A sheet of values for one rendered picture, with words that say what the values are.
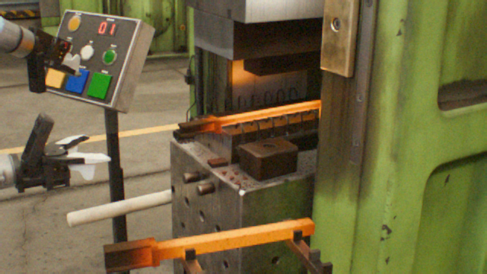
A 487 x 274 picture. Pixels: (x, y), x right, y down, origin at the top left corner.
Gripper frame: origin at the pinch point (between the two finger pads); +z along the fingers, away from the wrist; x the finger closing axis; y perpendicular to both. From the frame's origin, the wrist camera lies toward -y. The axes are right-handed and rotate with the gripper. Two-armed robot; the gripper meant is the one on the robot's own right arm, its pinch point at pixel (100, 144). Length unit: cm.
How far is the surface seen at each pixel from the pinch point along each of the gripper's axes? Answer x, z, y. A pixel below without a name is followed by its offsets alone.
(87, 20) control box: -62, 18, -18
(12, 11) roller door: -793, 126, 85
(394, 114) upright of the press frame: 46, 45, -14
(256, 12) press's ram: 12.7, 33.4, -29.8
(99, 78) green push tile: -44.8, 15.2, -3.2
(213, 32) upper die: -1.7, 30.6, -23.0
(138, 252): 38.0, -6.5, 5.9
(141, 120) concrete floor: -276, 121, 99
